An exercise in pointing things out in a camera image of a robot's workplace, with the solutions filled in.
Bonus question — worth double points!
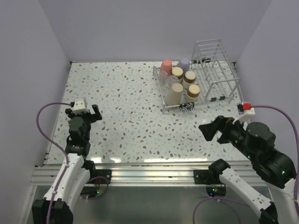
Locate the white wire dish rack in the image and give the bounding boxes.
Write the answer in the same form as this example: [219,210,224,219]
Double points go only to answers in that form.
[153,39,243,113]

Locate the steel cup with cork band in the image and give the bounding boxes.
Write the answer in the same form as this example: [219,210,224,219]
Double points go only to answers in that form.
[182,70,197,89]

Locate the pink plastic cup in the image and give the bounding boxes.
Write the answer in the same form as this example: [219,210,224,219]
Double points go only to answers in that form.
[159,59,172,76]

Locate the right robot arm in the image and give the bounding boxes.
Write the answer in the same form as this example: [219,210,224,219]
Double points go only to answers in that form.
[199,116,299,224]

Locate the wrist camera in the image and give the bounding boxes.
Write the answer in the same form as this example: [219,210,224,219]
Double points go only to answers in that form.
[71,98,89,114]
[233,102,256,124]

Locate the large clear glass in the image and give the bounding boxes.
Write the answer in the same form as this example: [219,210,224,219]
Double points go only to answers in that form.
[164,75,178,89]

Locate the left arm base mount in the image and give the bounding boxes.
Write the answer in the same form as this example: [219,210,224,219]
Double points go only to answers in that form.
[80,169,112,200]

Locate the lavender plastic cup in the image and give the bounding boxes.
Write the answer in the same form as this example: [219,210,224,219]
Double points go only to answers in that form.
[178,58,190,74]

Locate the small clear glass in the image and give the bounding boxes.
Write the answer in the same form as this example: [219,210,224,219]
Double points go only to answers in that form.
[158,71,168,83]

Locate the beige plastic cup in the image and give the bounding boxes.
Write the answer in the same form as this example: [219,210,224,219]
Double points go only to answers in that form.
[165,83,184,106]

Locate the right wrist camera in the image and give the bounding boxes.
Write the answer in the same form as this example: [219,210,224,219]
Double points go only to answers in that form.
[233,102,256,124]

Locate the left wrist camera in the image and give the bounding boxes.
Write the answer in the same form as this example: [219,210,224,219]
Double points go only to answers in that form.
[71,98,89,114]

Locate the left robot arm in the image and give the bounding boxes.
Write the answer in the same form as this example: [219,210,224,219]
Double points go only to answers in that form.
[32,101,102,224]

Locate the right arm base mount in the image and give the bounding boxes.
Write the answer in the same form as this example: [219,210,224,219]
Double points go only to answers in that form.
[193,169,227,197]

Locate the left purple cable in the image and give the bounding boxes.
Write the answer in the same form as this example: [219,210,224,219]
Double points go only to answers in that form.
[36,102,77,224]

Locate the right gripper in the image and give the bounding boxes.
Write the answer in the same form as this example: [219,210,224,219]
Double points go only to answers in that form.
[198,114,257,160]

